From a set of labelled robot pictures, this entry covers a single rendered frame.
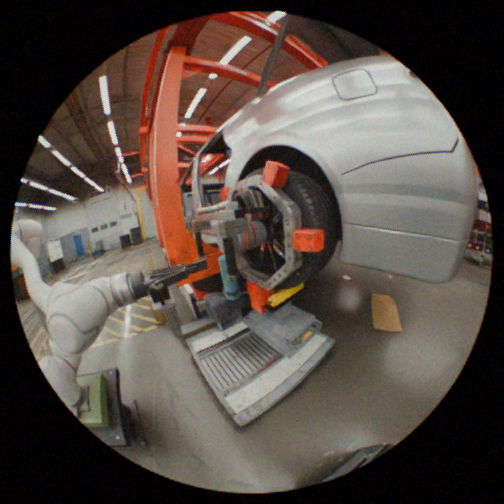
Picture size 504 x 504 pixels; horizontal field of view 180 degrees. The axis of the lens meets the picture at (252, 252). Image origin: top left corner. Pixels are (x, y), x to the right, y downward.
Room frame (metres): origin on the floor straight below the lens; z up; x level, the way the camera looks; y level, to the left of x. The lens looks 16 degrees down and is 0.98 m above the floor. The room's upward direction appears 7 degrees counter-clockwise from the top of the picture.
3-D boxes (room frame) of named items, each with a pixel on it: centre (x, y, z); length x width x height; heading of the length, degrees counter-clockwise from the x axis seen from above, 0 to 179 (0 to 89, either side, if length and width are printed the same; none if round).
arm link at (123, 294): (0.29, 0.36, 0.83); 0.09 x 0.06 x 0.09; 35
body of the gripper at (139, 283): (0.33, 0.30, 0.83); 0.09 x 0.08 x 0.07; 125
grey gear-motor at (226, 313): (0.99, 0.19, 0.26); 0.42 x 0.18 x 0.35; 125
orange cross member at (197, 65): (1.78, -0.59, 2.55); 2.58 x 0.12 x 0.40; 125
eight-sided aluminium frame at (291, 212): (0.76, -0.02, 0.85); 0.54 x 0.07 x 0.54; 35
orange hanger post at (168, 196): (0.99, 0.55, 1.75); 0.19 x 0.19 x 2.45; 35
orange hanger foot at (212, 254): (1.19, 0.26, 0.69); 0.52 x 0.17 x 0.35; 125
